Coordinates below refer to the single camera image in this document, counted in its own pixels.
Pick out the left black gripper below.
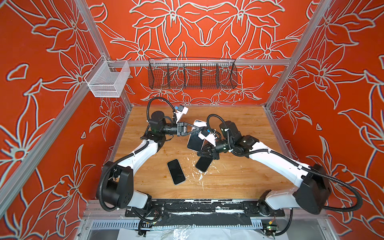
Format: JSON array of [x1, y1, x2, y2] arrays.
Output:
[[160, 122, 198, 140]]

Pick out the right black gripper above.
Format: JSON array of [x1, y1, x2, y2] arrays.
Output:
[[195, 138, 235, 160]]

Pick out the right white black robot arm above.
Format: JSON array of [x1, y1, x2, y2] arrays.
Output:
[[198, 121, 331, 216]]

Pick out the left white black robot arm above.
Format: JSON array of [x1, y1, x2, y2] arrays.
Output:
[[97, 110, 206, 212]]

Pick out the middle black phone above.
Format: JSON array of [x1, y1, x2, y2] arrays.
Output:
[[195, 157, 213, 173]]

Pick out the black phone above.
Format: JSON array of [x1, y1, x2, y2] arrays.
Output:
[[167, 159, 186, 185], [195, 157, 213, 173]]

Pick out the left black phone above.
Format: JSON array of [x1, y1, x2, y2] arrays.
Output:
[[167, 159, 186, 185]]

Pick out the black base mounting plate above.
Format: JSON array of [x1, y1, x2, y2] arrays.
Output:
[[124, 199, 286, 227]]

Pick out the small green circuit board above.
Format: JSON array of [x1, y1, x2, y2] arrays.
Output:
[[263, 223, 279, 236]]

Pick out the clear plastic bin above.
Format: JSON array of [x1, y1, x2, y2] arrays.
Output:
[[85, 60, 131, 98]]

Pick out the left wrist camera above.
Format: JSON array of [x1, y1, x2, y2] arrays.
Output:
[[175, 105, 189, 122]]

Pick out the black wire basket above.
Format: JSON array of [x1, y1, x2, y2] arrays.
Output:
[[148, 57, 238, 90]]

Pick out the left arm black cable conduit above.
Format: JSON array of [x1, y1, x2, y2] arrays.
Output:
[[98, 96, 178, 213]]

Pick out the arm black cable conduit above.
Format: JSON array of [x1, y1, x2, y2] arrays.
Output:
[[206, 113, 363, 213], [98, 96, 178, 213]]

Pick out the white perforated cable duct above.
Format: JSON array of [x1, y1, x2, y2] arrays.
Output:
[[89, 219, 263, 231]]

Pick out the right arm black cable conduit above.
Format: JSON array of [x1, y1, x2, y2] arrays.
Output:
[[206, 113, 363, 213]]

